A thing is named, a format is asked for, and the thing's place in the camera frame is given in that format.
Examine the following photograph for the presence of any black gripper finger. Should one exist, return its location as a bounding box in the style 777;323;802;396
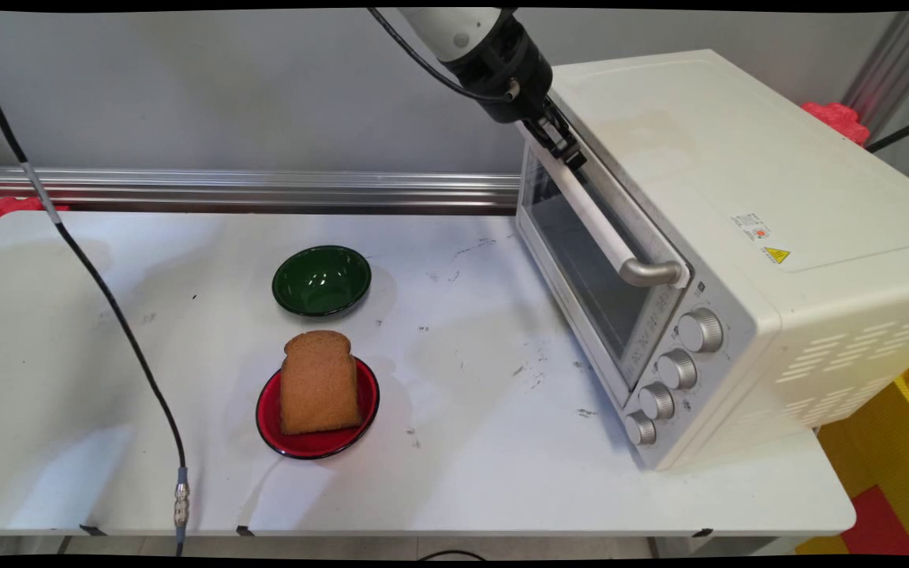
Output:
543;96;588;171
522;117;574;163

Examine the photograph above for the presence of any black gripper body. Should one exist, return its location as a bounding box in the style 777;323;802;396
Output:
443;9;555;125

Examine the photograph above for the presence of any glass oven door with handle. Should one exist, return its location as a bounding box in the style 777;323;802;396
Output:
515;118;692;407

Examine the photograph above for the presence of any white toaster oven body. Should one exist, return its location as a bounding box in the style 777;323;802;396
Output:
515;49;909;472

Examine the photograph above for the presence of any silver oven knob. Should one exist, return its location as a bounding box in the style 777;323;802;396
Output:
624;410;658;447
677;308;725;353
656;349;698;391
638;383;676;421

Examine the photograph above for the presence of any dark green bowl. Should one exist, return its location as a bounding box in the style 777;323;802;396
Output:
271;245;372;319

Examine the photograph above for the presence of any brown bread slice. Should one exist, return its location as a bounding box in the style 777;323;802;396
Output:
279;331;363;435

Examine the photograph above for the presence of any red plate with black rim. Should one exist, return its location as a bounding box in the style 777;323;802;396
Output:
256;355;381;461

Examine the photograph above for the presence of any yellow foam mat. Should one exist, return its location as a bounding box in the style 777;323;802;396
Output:
794;351;909;557

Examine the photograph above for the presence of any red foam mat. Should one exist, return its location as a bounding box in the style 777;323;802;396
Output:
841;485;909;557

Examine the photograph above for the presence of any aluminium rail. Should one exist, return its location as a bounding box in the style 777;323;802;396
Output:
0;166;520;212

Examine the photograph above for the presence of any thin black cable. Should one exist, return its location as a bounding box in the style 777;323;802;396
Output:
865;110;909;155

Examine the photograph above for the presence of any aluminium frame post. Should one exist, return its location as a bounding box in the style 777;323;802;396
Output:
841;9;909;143

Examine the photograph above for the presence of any black cable with metal connector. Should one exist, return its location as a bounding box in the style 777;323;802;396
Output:
0;9;191;557

